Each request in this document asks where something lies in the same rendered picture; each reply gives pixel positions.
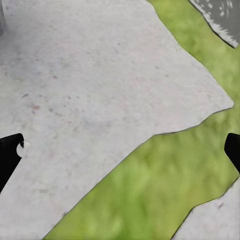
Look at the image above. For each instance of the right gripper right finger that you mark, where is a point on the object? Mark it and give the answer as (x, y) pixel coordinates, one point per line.
(232, 149)

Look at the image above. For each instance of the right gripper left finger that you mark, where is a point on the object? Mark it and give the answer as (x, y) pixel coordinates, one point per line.
(12, 149)

